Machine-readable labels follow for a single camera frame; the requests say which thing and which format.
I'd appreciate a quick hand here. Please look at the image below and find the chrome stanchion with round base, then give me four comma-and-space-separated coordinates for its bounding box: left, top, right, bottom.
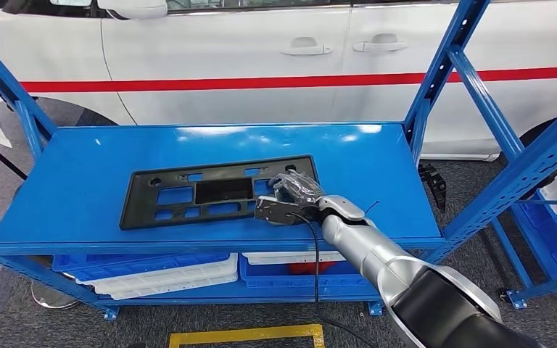
0, 204, 81, 311

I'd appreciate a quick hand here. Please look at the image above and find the blue metal shelf rack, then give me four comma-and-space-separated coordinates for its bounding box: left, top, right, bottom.
0, 0, 557, 322

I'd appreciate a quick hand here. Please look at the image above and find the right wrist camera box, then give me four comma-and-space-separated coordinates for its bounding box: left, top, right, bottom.
253, 194, 314, 227

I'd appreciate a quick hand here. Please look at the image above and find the black plastic piece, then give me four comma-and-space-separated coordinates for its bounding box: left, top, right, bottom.
418, 163, 447, 213

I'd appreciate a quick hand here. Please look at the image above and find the white car with red stripe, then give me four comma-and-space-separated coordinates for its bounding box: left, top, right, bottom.
0, 0, 557, 165

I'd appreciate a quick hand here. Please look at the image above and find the blue plastic crate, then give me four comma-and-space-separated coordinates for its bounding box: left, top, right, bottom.
238, 254, 380, 289
519, 202, 557, 284
51, 253, 231, 283

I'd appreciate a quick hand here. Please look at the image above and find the blue wheeled shelf rack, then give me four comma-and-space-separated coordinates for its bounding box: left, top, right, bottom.
492, 189, 557, 311

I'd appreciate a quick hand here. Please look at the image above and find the red item in crate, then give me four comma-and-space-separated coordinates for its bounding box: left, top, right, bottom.
290, 261, 337, 276

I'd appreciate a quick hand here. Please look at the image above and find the black cable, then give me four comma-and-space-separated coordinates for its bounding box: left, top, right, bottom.
290, 213, 380, 348

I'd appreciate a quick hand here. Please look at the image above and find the yellow floor tape square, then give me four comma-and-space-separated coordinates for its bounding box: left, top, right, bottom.
168, 324, 326, 348

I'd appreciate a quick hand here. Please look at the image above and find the black plastic plate part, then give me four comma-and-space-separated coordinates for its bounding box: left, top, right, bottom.
118, 154, 319, 231

